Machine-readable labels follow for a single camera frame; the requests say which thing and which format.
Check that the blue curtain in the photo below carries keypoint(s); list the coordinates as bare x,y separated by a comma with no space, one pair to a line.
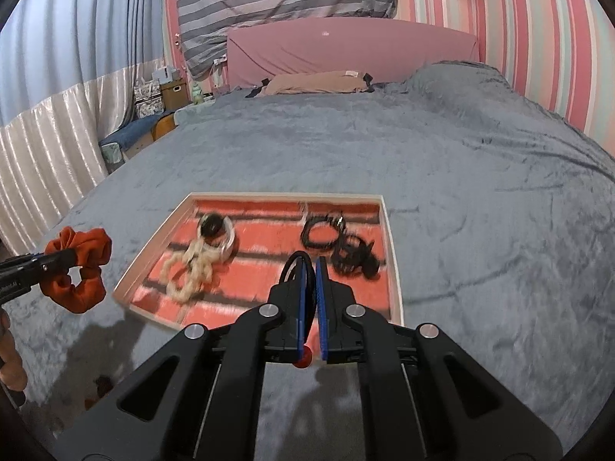
72,24

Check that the small white box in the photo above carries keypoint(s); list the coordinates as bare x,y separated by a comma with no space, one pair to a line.
163,75

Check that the orange fabric scrunchie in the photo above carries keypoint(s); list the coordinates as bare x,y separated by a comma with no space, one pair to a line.
81,269

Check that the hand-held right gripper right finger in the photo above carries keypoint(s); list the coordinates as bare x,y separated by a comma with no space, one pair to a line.
323,307

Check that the brown cardboard box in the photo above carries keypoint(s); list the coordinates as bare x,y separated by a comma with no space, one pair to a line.
173,96

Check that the floral patterned storage box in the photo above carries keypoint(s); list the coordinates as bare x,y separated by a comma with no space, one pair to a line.
146,98

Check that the orange wooden stool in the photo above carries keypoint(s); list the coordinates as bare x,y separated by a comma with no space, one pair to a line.
163,127

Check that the pink headboard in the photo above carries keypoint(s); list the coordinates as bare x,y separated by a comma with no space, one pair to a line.
360,48

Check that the blue folded cloth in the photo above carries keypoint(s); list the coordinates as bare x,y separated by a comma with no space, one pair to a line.
129,132

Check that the red lined jewelry tray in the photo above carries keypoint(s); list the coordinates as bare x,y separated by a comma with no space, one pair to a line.
269,269

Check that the green figurine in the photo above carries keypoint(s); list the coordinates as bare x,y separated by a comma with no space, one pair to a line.
198,94

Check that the tan pillow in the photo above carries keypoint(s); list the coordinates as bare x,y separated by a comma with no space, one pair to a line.
317,84

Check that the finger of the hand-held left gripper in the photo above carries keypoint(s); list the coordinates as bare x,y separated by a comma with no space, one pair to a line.
53,261
19,261

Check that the cream satin curtain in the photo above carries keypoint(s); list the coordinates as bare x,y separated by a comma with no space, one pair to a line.
53,153

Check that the grey striped hanging duvet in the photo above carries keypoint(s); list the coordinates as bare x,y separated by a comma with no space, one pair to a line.
278,5

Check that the wristwatch with white band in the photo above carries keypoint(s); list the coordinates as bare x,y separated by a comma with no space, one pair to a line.
216,233

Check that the cream braided scrunchie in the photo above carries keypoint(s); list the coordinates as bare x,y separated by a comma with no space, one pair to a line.
192,273

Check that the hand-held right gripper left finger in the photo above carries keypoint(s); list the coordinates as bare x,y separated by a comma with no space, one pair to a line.
303,307

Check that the black hair claw clip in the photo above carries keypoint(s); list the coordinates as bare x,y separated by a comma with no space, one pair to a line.
363,259

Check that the person's left hand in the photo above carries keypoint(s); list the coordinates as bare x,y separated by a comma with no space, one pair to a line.
10,350

